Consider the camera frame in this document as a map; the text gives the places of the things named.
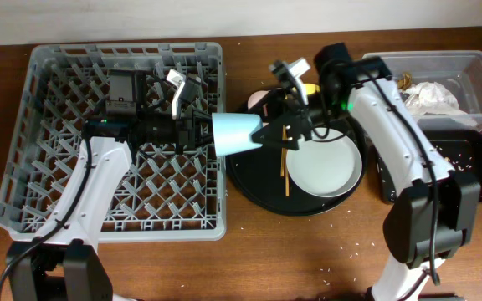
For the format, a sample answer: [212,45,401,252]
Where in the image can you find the clear plastic waste bin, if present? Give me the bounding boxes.
[364,50,482,131]

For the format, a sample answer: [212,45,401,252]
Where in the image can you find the black rectangular waste tray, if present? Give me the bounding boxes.
[374,130,482,204]

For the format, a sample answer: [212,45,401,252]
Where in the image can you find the wooden chopstick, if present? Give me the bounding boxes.
[280,125,287,177]
[284,171,290,197]

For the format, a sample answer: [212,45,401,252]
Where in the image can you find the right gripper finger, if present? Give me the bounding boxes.
[261,136,300,151]
[251,112,298,140]

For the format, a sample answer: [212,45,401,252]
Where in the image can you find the white round plate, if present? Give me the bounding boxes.
[285,130,363,198]

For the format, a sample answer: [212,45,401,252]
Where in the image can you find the rice and nut shell scraps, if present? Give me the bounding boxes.
[433,140,474,172]

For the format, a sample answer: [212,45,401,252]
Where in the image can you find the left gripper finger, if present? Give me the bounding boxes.
[191,110,212,124]
[190,133,213,150]

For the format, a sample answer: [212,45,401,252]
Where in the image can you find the pink plastic cup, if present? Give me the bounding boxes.
[247,90,269,117]

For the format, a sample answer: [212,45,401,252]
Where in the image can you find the light blue plastic cup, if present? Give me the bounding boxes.
[212,113,263,156]

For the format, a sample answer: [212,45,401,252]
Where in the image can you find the round black serving tray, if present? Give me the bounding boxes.
[226,118,367,216]

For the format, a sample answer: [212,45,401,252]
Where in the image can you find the right wooden chopstick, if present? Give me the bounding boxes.
[284,171,290,197]

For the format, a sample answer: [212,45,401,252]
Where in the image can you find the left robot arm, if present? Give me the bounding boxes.
[0,69,213,300]

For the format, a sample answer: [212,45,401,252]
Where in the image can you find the left wooden chopstick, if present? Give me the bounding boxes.
[280,125,287,177]

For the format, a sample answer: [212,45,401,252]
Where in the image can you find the yellow plastic bowl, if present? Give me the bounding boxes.
[304,84,320,95]

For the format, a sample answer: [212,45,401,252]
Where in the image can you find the white paper napkin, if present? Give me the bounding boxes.
[400,82,478,126]

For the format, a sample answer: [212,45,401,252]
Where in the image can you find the grey plastic dishwasher rack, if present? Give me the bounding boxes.
[0,42,226,243]

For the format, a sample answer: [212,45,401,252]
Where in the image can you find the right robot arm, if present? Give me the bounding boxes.
[252,43,480,300]

